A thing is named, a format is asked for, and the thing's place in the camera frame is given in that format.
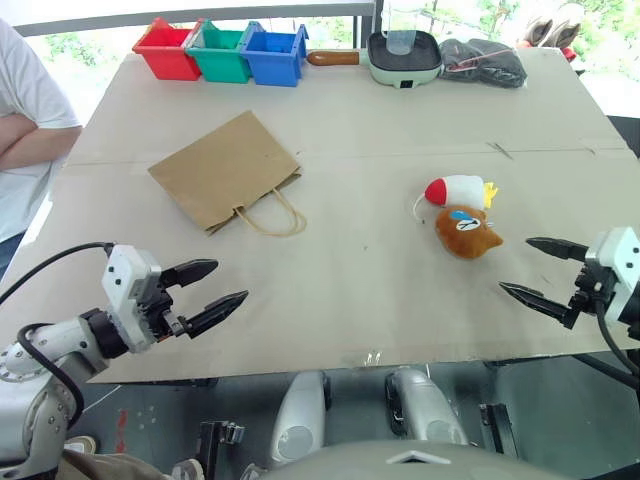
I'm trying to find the silver robot leg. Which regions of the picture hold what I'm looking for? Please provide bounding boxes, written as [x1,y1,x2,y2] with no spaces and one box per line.
[383,366,470,448]
[269,369,332,467]

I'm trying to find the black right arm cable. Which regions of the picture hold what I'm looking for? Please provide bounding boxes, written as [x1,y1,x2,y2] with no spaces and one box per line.
[594,298,640,392]

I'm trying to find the person in white shirt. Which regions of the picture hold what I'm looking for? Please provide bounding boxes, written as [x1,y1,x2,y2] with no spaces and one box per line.
[0,16,84,281]

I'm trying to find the green plastic bin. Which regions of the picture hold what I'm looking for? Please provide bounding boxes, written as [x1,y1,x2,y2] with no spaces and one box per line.
[184,18,252,85]

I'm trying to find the brown plush toy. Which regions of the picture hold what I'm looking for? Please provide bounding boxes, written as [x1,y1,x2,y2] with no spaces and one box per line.
[433,205,505,261]

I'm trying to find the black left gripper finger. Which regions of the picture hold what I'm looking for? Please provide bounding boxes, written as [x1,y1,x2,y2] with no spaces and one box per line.
[182,289,250,339]
[161,258,220,291]

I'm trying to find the red plastic bin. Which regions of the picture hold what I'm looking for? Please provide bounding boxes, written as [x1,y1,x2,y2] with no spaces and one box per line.
[131,16,203,82]

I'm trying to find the blue plastic bin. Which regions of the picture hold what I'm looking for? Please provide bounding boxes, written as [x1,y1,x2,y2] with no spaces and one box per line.
[240,20,310,89]

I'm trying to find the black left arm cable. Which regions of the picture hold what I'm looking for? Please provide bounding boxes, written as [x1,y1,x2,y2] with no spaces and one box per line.
[0,241,117,432]

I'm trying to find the khaki trousers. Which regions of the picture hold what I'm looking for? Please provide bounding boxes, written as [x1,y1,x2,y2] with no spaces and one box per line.
[58,448,174,480]

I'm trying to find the light green electric frying pan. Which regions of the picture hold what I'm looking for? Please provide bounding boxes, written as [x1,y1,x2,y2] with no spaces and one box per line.
[305,29,444,91]

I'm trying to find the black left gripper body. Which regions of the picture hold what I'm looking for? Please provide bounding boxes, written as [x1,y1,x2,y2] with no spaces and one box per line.
[131,271,195,347]

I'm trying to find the black table bracket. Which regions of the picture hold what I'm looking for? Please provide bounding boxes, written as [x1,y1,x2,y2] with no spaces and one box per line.
[478,401,520,457]
[198,419,247,480]

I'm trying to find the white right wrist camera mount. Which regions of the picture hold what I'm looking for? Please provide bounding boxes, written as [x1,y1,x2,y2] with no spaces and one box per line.
[583,226,640,322]

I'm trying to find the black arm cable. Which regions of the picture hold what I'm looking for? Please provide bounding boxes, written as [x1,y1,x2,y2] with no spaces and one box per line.
[0,241,117,432]
[594,298,640,392]

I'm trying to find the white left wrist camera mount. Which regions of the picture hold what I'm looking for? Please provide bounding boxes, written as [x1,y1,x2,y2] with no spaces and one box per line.
[101,243,164,354]

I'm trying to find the brown cardboard table cover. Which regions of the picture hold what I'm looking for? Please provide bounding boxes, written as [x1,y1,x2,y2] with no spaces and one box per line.
[51,46,640,385]

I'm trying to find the grey robot torso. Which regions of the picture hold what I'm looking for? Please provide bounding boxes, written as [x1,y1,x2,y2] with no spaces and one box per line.
[257,438,640,480]

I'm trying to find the brown paper bag with handles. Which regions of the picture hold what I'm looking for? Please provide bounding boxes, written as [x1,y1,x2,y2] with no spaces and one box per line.
[147,110,308,238]

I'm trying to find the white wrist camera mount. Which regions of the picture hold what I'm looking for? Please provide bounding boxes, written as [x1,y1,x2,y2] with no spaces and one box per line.
[101,243,164,354]
[583,226,640,322]

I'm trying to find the white red plush toy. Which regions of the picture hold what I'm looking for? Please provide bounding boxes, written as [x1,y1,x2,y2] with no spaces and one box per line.
[412,173,500,222]

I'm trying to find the grey brown shoe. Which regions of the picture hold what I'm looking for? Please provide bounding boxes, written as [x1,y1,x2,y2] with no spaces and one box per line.
[521,3,585,49]

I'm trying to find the silver robot left leg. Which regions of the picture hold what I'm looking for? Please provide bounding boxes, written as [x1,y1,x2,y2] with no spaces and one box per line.
[269,369,332,467]

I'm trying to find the clear plastic measuring cup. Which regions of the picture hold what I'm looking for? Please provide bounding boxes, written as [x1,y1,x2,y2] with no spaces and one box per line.
[381,0,417,57]

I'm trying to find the silver robot right leg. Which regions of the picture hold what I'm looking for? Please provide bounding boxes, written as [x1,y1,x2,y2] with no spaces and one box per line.
[383,366,470,448]

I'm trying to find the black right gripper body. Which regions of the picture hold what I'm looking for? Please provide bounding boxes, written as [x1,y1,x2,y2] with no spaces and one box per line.
[569,258,620,318]

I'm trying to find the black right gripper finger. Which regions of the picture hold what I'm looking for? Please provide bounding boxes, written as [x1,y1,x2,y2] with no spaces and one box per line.
[525,236,591,262]
[497,281,584,331]

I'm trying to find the black items in clear bag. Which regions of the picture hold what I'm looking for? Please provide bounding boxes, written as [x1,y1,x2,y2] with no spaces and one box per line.
[438,37,529,90]

